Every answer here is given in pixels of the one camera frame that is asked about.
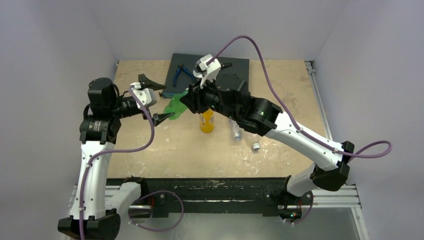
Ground aluminium side rail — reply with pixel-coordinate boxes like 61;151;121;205
304;61;333;140

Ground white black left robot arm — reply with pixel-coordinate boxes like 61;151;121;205
57;74;170;240

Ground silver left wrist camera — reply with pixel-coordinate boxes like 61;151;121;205
128;82;157;110

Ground clear bottle white cap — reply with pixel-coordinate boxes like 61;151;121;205
251;134;261;152

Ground green plastic bottle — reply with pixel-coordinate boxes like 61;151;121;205
163;90;188;121

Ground dark grey network switch box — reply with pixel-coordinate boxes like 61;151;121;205
159;53;250;99

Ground blue handled pliers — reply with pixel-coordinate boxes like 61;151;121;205
172;64;197;88

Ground black handled pliers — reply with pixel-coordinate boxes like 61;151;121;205
220;62;233;70

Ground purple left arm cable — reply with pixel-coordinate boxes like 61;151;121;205
78;86;156;240

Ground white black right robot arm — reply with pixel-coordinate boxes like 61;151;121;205
180;79;354;204

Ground clear bottle with label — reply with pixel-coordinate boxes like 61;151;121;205
229;119;243;142

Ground orange juice bottle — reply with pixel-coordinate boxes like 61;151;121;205
199;109;215;134

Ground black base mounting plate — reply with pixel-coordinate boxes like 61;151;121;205
106;177;312;220

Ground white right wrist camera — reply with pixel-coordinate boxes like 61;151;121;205
192;54;221;89

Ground aluminium front frame rail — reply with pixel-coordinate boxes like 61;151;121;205
67;183;362;213

